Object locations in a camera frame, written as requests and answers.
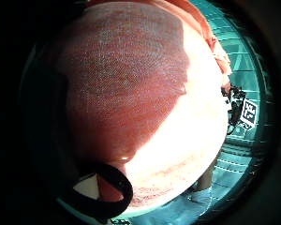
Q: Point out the red mesh cloth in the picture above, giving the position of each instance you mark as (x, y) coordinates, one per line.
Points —
(125, 81)

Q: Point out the the person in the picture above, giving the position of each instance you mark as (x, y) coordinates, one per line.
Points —
(204, 184)

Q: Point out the white marker cube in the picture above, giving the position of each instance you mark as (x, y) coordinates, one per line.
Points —
(249, 112)

